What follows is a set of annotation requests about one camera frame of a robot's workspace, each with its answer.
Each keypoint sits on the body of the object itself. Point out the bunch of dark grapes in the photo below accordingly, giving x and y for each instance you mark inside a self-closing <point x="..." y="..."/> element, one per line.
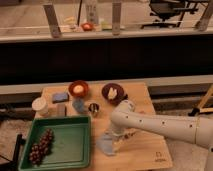
<point x="42" y="148"/>

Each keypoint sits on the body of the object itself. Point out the orange bowl with egg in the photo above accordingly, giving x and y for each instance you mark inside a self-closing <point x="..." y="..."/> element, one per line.
<point x="78" y="88"/>

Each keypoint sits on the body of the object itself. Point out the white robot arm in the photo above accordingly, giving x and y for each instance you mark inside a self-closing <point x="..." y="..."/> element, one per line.
<point x="195" y="130"/>

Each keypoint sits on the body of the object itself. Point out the pale food in bowl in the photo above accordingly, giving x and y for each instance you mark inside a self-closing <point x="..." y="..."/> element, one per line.
<point x="112" y="93"/>

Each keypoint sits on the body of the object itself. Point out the black office chair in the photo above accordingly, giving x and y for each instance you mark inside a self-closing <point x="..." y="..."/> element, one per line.
<point x="165" y="9"/>

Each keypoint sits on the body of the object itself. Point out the black marker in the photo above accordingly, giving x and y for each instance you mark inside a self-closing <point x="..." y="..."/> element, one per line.
<point x="125" y="97"/>

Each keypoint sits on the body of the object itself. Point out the black stand at left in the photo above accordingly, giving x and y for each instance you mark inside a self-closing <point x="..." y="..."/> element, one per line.
<point x="12" y="165"/>

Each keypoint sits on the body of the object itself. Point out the small metal cup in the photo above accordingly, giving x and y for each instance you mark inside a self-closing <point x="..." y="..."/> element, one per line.
<point x="93" y="109"/>

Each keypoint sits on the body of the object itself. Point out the white lidded cup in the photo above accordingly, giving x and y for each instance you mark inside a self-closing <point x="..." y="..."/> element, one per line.
<point x="40" y="106"/>

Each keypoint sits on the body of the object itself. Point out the green plastic tray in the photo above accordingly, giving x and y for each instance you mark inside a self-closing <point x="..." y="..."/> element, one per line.
<point x="70" y="147"/>

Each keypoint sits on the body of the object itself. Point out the dark red bowl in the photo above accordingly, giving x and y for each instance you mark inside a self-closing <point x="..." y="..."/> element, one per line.
<point x="120" y="93"/>

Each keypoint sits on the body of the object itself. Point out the orange object on shelf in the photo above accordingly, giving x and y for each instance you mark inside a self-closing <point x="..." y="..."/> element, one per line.
<point x="87" y="26"/>

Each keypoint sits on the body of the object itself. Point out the small brown block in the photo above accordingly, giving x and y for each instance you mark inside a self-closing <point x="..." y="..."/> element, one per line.
<point x="61" y="110"/>

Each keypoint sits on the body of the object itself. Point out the light blue towel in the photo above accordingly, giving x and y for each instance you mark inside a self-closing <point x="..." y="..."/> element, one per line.
<point x="105" y="143"/>

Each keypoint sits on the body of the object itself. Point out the blue sponge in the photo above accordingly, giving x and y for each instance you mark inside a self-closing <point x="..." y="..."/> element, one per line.
<point x="60" y="97"/>

